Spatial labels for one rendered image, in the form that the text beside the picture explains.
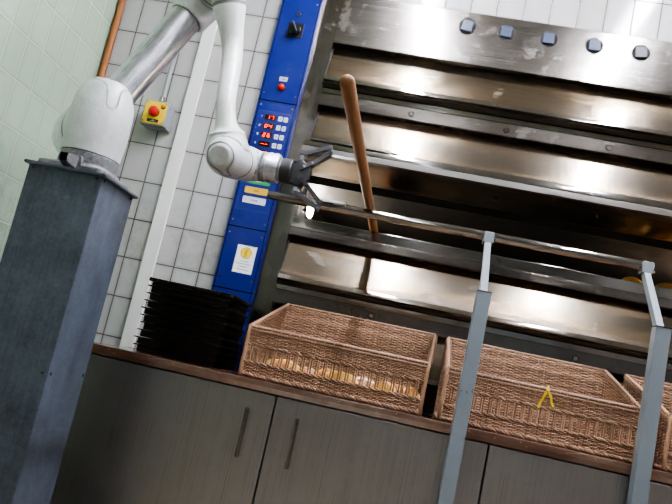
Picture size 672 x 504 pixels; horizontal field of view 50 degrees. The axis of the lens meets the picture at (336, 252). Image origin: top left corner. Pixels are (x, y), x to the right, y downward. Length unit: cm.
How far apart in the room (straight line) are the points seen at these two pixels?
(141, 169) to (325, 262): 81
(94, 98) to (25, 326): 60
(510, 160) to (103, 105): 149
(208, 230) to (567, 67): 148
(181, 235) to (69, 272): 99
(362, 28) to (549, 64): 73
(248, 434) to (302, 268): 78
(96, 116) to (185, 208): 92
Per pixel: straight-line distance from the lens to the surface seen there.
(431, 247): 266
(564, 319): 267
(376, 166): 260
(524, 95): 286
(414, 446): 207
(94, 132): 197
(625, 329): 272
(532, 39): 296
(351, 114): 153
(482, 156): 276
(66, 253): 188
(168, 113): 289
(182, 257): 278
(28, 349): 189
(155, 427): 219
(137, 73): 227
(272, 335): 216
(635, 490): 211
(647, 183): 285
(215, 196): 280
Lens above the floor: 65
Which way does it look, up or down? 9 degrees up
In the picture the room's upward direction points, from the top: 12 degrees clockwise
